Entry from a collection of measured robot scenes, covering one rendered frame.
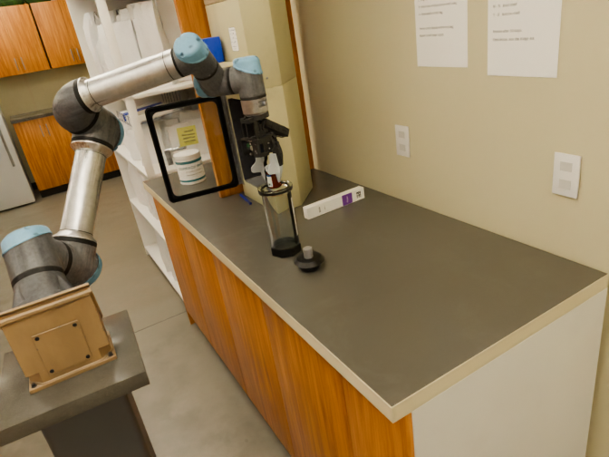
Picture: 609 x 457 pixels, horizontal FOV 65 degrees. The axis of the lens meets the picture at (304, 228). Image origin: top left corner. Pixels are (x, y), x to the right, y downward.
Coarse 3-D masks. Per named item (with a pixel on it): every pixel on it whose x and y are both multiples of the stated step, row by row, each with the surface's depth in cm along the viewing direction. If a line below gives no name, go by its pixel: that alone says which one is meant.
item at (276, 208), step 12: (264, 192) 145; (276, 192) 144; (288, 192) 147; (264, 204) 149; (276, 204) 146; (288, 204) 148; (276, 216) 148; (288, 216) 149; (276, 228) 150; (288, 228) 150; (276, 240) 152; (288, 240) 152
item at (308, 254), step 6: (306, 246) 144; (306, 252) 142; (312, 252) 143; (318, 252) 146; (300, 258) 144; (306, 258) 143; (312, 258) 143; (318, 258) 142; (300, 264) 142; (306, 264) 141; (312, 264) 141; (318, 264) 141; (306, 270) 142; (312, 270) 142
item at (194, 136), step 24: (168, 120) 191; (192, 120) 194; (216, 120) 197; (168, 144) 194; (192, 144) 197; (216, 144) 201; (168, 168) 197; (192, 168) 200; (216, 168) 204; (192, 192) 204
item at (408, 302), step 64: (320, 192) 203; (256, 256) 158; (384, 256) 145; (448, 256) 140; (512, 256) 134; (320, 320) 120; (384, 320) 116; (448, 320) 113; (512, 320) 109; (384, 384) 97; (448, 384) 99
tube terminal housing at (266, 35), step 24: (240, 0) 157; (264, 0) 161; (216, 24) 179; (240, 24) 161; (264, 24) 164; (288, 24) 182; (240, 48) 168; (264, 48) 166; (288, 48) 182; (264, 72) 169; (288, 72) 181; (288, 96) 180; (288, 120) 179; (288, 144) 182; (288, 168) 185
